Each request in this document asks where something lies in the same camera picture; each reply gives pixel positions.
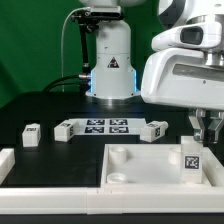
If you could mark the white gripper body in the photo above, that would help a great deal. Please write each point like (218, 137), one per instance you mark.
(179, 77)

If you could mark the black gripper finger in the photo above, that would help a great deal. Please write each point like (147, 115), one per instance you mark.
(196, 119)
(217, 123)

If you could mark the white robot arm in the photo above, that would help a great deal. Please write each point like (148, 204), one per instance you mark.
(189, 24)

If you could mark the white U-shaped obstacle fence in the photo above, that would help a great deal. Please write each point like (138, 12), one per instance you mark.
(113, 198)

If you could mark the AprilTag marker sheet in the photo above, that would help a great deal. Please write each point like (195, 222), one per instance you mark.
(109, 126)

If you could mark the green backdrop curtain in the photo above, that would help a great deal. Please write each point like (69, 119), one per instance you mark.
(37, 45)

